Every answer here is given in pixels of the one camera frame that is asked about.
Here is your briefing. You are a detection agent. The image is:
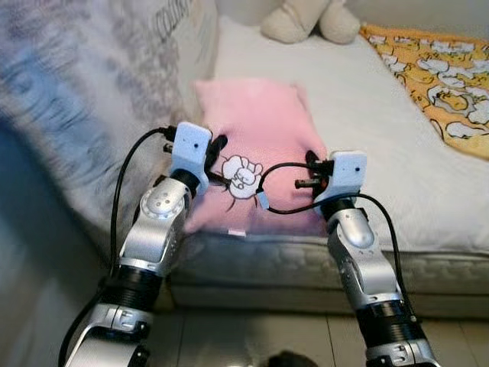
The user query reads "beige plush neck pillow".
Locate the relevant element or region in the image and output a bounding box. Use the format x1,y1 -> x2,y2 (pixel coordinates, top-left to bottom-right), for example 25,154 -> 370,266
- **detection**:
260,0 -> 361,44

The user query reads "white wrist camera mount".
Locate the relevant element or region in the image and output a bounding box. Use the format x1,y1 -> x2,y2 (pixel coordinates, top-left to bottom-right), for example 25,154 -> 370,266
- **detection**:
315,151 -> 368,206
170,122 -> 212,190

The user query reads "yellow egg cartoon blanket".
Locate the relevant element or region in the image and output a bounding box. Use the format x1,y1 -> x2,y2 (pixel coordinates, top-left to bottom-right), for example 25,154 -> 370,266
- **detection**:
359,23 -> 489,161

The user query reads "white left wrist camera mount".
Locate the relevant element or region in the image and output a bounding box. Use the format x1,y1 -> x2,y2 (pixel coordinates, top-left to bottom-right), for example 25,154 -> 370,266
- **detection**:
170,122 -> 212,190

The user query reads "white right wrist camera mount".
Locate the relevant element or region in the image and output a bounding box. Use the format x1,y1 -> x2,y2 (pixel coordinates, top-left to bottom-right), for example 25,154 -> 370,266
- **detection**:
315,151 -> 368,206

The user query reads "pink pillow with fist print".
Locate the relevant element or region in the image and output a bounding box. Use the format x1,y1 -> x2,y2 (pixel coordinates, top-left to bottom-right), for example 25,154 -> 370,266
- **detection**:
183,76 -> 329,238

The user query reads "white quilted mattress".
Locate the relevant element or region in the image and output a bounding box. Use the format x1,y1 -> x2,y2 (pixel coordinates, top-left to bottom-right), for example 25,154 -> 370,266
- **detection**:
164,15 -> 489,310

